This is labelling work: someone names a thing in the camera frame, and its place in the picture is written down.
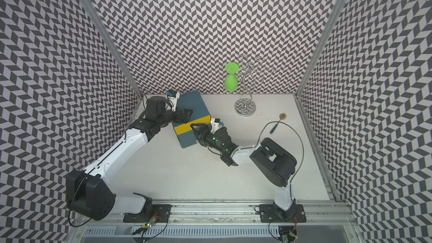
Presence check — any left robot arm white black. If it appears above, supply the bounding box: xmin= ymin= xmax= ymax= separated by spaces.
xmin=65 ymin=96 xmax=193 ymax=221

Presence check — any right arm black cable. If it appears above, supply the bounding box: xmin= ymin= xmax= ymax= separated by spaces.
xmin=258 ymin=120 xmax=305 ymax=190

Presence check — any base wiring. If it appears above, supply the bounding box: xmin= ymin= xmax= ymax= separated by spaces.
xmin=268 ymin=217 xmax=299 ymax=243
xmin=132 ymin=213 xmax=169 ymax=243

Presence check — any left base wiring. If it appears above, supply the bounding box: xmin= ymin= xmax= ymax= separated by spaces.
xmin=132 ymin=213 xmax=169 ymax=243

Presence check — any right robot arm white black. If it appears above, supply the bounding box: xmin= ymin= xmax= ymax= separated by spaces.
xmin=191 ymin=123 xmax=298 ymax=212

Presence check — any teal bottom drawer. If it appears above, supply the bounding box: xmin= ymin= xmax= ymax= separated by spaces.
xmin=177 ymin=131 xmax=200 ymax=149

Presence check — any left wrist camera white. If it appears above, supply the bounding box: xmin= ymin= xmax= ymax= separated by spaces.
xmin=167 ymin=90 xmax=180 ymax=112

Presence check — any teal drawer cabinet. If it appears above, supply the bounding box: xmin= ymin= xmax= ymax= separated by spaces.
xmin=172 ymin=90 xmax=210 ymax=149

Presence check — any wooden spoon teal handle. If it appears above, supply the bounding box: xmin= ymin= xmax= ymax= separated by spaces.
xmin=270 ymin=113 xmax=286 ymax=134

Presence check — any green plastic wine glass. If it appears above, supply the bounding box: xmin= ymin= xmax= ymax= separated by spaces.
xmin=224 ymin=63 xmax=240 ymax=92

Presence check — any aluminium front rail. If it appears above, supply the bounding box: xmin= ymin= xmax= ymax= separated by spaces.
xmin=72 ymin=200 xmax=357 ymax=226

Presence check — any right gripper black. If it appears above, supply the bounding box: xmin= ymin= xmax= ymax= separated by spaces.
xmin=190 ymin=124 xmax=225 ymax=154

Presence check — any right base wiring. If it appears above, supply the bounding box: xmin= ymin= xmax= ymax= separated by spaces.
xmin=268 ymin=217 xmax=299 ymax=243

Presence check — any chrome wire glass rack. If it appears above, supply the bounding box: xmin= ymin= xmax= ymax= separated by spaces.
xmin=234 ymin=56 xmax=274 ymax=117

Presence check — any yellow top drawer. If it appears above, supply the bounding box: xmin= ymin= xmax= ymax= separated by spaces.
xmin=172 ymin=115 xmax=211 ymax=135

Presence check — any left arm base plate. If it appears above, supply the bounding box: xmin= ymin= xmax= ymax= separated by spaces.
xmin=123 ymin=204 xmax=172 ymax=223

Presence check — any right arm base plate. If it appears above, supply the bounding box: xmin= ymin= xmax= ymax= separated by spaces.
xmin=258 ymin=204 xmax=307 ymax=223

